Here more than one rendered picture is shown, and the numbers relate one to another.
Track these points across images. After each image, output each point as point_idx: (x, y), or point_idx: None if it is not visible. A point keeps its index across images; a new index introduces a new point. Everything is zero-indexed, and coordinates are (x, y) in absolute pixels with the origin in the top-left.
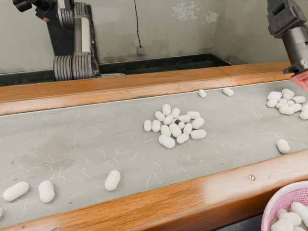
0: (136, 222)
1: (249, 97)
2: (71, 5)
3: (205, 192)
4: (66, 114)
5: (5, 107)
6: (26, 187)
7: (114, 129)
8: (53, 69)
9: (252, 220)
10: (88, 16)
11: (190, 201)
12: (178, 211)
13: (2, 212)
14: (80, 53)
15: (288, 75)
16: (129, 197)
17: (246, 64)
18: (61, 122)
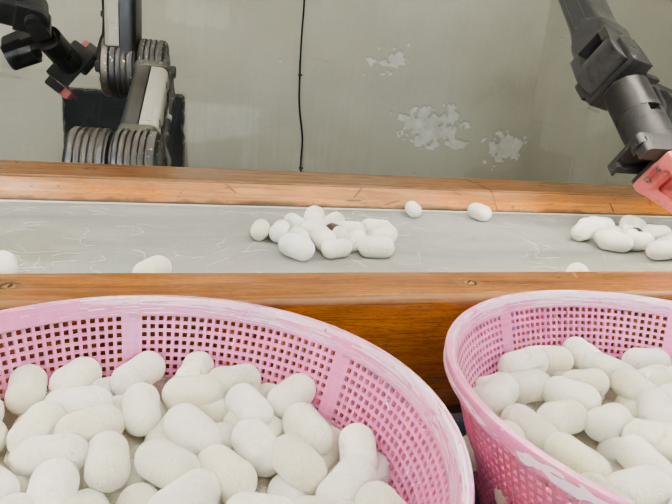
0: (183, 294)
1: (533, 227)
2: (133, 40)
3: (352, 284)
4: (73, 209)
5: None
6: None
7: (179, 233)
8: (63, 149)
9: None
10: (167, 65)
11: (313, 289)
12: (280, 294)
13: None
14: (134, 127)
15: (650, 206)
16: (179, 274)
17: (544, 182)
18: (59, 216)
